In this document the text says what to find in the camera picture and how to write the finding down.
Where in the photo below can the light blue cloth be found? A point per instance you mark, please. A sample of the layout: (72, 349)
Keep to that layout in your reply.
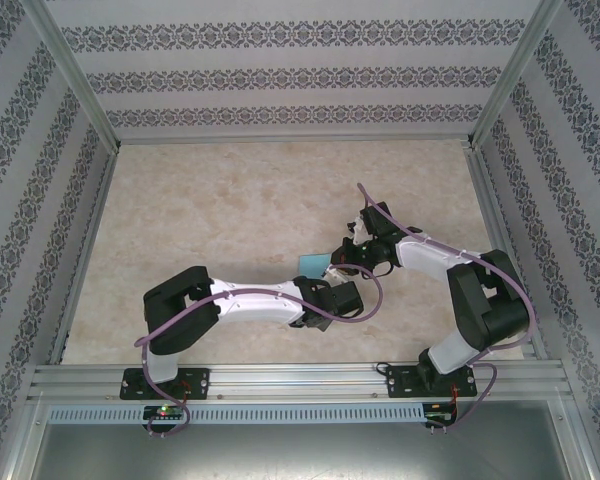
(312, 265)

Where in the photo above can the aluminium corner post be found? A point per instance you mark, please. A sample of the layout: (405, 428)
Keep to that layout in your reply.
(77, 75)
(510, 75)

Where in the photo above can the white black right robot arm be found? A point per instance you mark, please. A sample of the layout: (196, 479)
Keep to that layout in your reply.
(425, 255)

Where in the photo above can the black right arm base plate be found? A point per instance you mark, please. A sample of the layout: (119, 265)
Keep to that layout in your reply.
(405, 382)

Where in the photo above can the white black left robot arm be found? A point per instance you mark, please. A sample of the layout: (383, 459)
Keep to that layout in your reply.
(260, 302)

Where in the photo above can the aluminium mounting rail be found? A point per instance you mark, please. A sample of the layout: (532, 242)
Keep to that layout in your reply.
(300, 380)

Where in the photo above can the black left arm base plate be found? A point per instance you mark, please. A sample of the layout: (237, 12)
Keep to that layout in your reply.
(135, 385)

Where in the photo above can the grey metal sheet panel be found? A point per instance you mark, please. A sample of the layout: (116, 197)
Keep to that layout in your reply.
(300, 452)

